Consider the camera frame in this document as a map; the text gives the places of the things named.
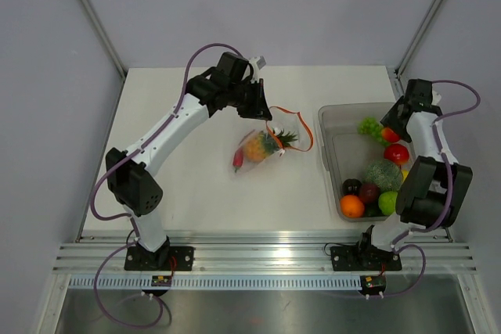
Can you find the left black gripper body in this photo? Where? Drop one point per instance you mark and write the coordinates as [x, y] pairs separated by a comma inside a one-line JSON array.
[[234, 89]]

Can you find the green grape bunch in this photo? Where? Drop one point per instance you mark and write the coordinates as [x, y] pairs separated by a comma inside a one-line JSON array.
[[373, 128]]

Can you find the clear orange zip top bag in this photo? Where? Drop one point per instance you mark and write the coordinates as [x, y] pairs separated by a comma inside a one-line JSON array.
[[282, 119]]

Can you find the plastic pineapple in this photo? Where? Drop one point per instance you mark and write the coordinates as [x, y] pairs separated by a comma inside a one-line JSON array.
[[264, 144]]

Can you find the red chili pepper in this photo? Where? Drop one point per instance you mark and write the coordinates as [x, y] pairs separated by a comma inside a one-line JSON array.
[[238, 160]]

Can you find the red tomato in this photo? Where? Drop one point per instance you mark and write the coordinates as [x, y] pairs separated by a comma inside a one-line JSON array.
[[397, 153], [389, 136]]

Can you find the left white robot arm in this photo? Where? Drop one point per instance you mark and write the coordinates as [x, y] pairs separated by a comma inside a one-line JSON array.
[[131, 173]]

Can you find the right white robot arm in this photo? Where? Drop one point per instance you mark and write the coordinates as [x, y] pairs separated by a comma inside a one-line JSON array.
[[433, 192]]

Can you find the clear plastic food bin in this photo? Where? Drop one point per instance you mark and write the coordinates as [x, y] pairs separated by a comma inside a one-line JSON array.
[[346, 153]]

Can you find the yellow lemon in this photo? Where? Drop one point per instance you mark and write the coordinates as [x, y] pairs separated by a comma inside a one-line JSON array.
[[404, 174]]

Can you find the green netted melon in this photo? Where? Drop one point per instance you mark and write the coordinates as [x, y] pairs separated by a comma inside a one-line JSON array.
[[385, 174]]

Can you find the dark red apple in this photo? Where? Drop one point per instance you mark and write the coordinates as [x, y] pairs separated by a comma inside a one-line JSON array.
[[369, 193]]

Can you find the dark purple plum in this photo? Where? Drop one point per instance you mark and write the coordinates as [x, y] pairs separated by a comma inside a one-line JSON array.
[[351, 187]]

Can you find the green lime apple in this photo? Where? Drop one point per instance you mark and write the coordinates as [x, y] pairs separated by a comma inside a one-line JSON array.
[[387, 202]]

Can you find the orange fruit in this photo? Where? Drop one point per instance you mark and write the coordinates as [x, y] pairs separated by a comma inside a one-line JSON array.
[[351, 206]]

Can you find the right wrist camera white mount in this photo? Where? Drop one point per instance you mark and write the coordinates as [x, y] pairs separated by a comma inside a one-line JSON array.
[[436, 98]]

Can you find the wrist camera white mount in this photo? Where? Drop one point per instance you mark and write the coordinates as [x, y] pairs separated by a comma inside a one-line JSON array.
[[257, 63], [436, 98]]

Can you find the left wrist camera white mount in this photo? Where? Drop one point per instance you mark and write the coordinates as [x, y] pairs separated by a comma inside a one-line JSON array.
[[257, 63]]

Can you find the right aluminium frame post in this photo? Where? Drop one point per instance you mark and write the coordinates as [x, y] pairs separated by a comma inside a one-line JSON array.
[[424, 26]]

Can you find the aluminium frame post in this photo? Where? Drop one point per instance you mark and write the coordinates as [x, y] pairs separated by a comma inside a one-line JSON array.
[[424, 26], [97, 26]]

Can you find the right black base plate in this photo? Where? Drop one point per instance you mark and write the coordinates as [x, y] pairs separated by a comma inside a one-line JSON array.
[[352, 258]]

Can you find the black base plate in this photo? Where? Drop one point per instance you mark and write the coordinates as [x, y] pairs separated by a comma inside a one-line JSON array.
[[177, 258], [352, 258]]

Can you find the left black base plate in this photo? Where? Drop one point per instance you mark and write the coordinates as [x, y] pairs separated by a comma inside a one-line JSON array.
[[177, 258]]

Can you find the white slotted cable duct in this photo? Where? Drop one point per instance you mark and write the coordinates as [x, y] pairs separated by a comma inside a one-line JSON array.
[[218, 282]]

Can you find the left aluminium frame post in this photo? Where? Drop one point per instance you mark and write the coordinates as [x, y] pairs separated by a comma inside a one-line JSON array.
[[97, 26]]

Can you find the aluminium mounting rail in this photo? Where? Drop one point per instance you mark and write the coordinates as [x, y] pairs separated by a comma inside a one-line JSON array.
[[263, 253]]

